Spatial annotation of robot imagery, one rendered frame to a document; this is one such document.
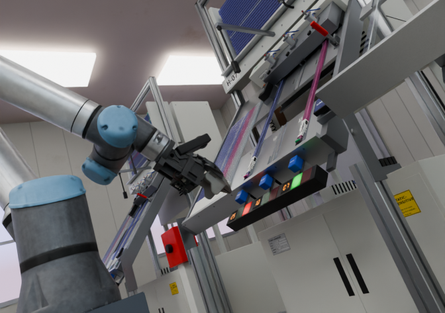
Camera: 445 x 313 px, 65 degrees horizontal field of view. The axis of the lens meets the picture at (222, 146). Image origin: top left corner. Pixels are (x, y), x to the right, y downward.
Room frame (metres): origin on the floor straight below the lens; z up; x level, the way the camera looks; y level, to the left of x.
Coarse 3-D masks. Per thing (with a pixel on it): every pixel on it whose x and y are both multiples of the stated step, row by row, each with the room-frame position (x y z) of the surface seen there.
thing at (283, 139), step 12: (312, 108) 0.87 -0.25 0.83; (300, 120) 0.90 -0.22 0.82; (312, 120) 0.84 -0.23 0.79; (276, 132) 1.00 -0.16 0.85; (288, 132) 0.92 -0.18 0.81; (312, 132) 0.80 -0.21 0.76; (264, 144) 1.03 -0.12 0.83; (276, 144) 0.94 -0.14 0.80; (288, 144) 0.88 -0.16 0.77; (264, 156) 0.98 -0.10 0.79; (276, 156) 0.90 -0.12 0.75; (240, 168) 1.10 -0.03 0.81; (240, 180) 1.04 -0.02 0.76
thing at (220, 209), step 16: (304, 144) 0.76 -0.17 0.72; (320, 144) 0.75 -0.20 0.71; (288, 160) 0.82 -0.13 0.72; (320, 160) 0.79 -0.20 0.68; (256, 176) 0.90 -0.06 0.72; (272, 176) 0.88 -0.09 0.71; (288, 176) 0.87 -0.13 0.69; (256, 192) 0.96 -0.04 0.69; (208, 208) 1.10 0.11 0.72; (224, 208) 1.07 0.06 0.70; (192, 224) 1.21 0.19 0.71; (208, 224) 1.18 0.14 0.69
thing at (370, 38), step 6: (378, 0) 0.70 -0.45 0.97; (378, 6) 0.69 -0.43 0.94; (372, 12) 0.68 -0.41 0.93; (378, 12) 0.67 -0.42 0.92; (372, 18) 0.66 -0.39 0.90; (378, 18) 0.66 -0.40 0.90; (372, 24) 0.63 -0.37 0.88; (372, 30) 0.62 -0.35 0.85; (366, 36) 0.62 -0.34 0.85; (372, 36) 0.61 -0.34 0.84; (366, 42) 0.60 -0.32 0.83; (372, 42) 0.59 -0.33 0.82; (366, 48) 0.58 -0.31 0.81
